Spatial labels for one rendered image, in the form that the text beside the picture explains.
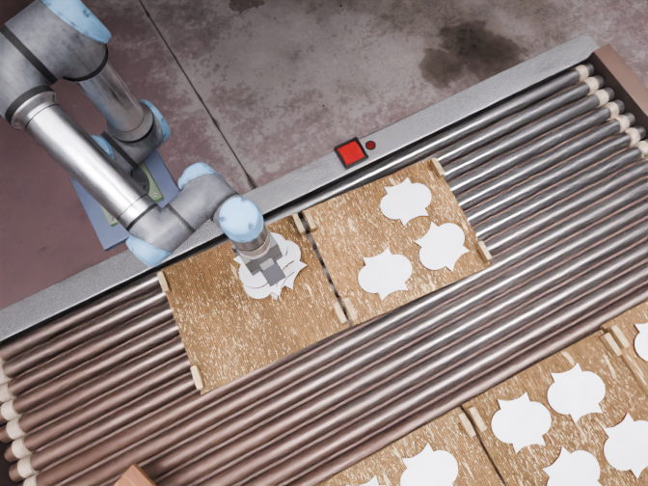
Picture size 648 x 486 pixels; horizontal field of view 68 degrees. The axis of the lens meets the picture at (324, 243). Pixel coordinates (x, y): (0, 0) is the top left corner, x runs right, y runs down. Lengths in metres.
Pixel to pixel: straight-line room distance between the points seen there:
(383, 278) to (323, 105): 1.50
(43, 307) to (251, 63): 1.78
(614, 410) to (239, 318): 0.95
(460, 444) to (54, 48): 1.19
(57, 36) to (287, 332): 0.81
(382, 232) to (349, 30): 1.77
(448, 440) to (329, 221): 0.63
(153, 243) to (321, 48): 2.06
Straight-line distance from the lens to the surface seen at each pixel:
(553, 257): 1.45
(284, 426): 1.28
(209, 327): 1.31
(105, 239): 1.54
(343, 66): 2.77
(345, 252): 1.31
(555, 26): 3.16
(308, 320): 1.27
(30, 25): 1.03
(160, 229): 0.94
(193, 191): 0.95
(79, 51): 1.04
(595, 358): 1.42
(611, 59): 1.78
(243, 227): 0.88
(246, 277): 1.17
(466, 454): 1.30
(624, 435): 1.42
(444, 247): 1.33
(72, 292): 1.49
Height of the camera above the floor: 2.19
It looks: 72 degrees down
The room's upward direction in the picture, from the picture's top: 5 degrees counter-clockwise
